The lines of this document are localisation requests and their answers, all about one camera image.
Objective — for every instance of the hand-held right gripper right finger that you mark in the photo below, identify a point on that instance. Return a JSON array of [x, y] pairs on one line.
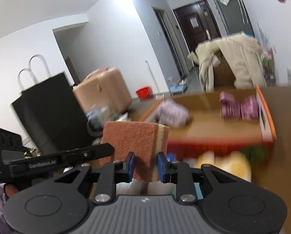
[[162, 169]]

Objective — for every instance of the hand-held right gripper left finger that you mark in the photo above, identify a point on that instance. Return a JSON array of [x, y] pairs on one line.
[[129, 168]]

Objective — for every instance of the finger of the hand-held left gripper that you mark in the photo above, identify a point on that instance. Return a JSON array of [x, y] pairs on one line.
[[91, 152]]

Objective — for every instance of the brown scouring sponge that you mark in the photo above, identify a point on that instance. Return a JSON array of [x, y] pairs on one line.
[[133, 139]]

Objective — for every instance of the red cardboard box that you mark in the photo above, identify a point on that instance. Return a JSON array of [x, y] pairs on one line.
[[208, 126]]

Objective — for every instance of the person's left hand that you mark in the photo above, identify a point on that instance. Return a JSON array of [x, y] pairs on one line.
[[11, 190]]

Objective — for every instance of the lilac striped cloth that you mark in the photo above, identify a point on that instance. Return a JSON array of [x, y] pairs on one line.
[[172, 113]]

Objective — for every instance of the black paper bag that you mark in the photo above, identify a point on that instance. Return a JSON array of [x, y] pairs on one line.
[[50, 107]]

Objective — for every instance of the yellow plush toy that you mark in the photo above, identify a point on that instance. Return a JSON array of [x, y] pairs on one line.
[[223, 165]]

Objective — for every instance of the pink suitcase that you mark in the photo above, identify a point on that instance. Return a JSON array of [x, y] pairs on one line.
[[104, 90]]

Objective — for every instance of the red bucket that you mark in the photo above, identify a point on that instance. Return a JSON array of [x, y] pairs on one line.
[[143, 93]]

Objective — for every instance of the colourful small household clutter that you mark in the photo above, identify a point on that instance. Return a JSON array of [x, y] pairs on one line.
[[178, 86]]

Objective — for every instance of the white mop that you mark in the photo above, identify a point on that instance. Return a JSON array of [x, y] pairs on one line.
[[151, 78]]

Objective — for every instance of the pink knitted cloth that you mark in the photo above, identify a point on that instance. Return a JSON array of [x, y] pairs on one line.
[[230, 107]]

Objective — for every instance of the brown chair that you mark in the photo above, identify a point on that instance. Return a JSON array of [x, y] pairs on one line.
[[223, 73]]

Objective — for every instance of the grey interior door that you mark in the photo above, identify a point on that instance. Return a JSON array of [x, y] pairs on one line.
[[167, 41]]

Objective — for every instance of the beige coat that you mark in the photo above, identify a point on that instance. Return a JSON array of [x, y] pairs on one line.
[[242, 58]]

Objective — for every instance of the dark brown entrance door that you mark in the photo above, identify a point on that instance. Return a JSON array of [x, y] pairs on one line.
[[191, 34]]

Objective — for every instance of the colourful storage rack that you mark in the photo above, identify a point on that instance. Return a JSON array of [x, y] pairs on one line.
[[268, 68]]

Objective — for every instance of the grey refrigerator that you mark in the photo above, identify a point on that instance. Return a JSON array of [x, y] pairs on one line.
[[233, 17]]

